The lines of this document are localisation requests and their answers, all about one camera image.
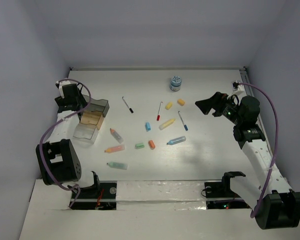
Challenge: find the grey-orange pencil-shaped highlighter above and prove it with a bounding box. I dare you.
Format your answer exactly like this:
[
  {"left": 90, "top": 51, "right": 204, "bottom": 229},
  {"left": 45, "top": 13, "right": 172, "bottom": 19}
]
[{"left": 110, "top": 128, "right": 124, "bottom": 144}]

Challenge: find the orange cap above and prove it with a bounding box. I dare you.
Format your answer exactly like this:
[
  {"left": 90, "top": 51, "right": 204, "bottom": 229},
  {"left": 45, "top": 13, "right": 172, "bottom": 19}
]
[{"left": 148, "top": 140, "right": 156, "bottom": 150}]

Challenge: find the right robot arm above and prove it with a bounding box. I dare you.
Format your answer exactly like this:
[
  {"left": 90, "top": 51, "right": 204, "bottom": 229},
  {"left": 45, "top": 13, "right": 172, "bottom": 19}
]
[{"left": 195, "top": 92, "right": 300, "bottom": 230}]

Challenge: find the yellow pencil-shaped highlighter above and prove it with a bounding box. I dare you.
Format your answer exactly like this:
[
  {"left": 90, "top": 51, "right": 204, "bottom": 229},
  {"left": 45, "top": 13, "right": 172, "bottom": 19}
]
[{"left": 159, "top": 118, "right": 176, "bottom": 131}]

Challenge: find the orange pencil-shaped highlighter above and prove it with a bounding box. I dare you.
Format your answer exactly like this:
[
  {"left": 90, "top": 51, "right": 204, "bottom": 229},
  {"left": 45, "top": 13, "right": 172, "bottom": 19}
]
[{"left": 104, "top": 144, "right": 125, "bottom": 154}]

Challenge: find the blue cap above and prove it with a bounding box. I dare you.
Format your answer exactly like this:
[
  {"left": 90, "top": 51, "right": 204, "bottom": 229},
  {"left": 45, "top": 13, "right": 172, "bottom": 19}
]
[{"left": 145, "top": 122, "right": 151, "bottom": 132}]

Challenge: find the grey smoked plastic bin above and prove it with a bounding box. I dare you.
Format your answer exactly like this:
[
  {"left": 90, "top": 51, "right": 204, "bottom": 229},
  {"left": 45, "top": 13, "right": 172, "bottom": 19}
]
[{"left": 83, "top": 98, "right": 110, "bottom": 118}]

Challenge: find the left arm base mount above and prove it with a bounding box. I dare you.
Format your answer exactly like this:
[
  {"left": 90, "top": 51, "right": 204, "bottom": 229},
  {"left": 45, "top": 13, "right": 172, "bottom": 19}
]
[{"left": 70, "top": 171, "right": 117, "bottom": 211}]

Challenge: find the green pencil-shaped highlighter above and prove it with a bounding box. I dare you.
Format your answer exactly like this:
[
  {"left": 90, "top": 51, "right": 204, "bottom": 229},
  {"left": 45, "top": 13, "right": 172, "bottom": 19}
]
[{"left": 106, "top": 161, "right": 128, "bottom": 170}]

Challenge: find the red cap marker pen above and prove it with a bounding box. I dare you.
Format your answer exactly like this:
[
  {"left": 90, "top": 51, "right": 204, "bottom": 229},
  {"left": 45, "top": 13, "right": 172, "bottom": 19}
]
[{"left": 156, "top": 101, "right": 163, "bottom": 121}]

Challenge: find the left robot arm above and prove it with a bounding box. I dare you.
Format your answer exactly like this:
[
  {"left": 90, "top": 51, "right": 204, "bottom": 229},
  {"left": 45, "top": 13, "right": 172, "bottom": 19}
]
[{"left": 35, "top": 79, "right": 92, "bottom": 186}]

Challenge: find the green cap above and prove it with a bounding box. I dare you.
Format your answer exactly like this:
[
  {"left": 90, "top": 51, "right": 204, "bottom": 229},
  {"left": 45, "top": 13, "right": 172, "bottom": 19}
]
[{"left": 135, "top": 142, "right": 145, "bottom": 149}]

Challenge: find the blue cap marker pen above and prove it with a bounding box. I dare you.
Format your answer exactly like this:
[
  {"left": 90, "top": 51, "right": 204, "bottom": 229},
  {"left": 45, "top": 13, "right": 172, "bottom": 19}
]
[{"left": 178, "top": 111, "right": 189, "bottom": 131}]

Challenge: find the blue pencil-shaped highlighter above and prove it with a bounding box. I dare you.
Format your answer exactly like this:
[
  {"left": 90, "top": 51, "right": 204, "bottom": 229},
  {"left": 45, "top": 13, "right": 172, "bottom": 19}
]
[{"left": 166, "top": 136, "right": 186, "bottom": 146}]

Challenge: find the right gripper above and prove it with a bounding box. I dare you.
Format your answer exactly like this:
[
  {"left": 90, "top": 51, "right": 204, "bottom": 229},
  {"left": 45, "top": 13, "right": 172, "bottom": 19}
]
[{"left": 194, "top": 91, "right": 243, "bottom": 125}]

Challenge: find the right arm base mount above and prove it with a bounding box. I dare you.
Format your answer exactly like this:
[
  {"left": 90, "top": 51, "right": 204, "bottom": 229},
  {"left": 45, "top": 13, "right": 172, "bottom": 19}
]
[{"left": 200, "top": 171, "right": 250, "bottom": 210}]

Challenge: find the black cap marker pen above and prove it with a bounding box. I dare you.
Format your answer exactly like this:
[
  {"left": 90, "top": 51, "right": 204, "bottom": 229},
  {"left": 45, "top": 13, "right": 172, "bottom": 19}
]
[{"left": 122, "top": 96, "right": 134, "bottom": 114}]

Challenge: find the yellow cap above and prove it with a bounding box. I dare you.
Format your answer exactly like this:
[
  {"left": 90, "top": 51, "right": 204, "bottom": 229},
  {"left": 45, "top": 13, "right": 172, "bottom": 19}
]
[{"left": 165, "top": 102, "right": 173, "bottom": 110}]

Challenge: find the clear plastic bin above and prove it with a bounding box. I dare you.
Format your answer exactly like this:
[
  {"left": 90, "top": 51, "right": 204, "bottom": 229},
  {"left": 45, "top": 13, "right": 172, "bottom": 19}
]
[{"left": 73, "top": 123, "right": 99, "bottom": 144}]

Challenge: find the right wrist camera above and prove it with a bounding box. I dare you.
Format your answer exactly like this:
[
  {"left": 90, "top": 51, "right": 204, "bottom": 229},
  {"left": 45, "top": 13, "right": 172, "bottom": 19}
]
[{"left": 231, "top": 81, "right": 245, "bottom": 96}]

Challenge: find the orange-yellow cap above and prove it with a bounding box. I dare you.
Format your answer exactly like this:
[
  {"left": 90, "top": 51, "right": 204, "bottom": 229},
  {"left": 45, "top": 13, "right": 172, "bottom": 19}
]
[{"left": 177, "top": 98, "right": 186, "bottom": 106}]

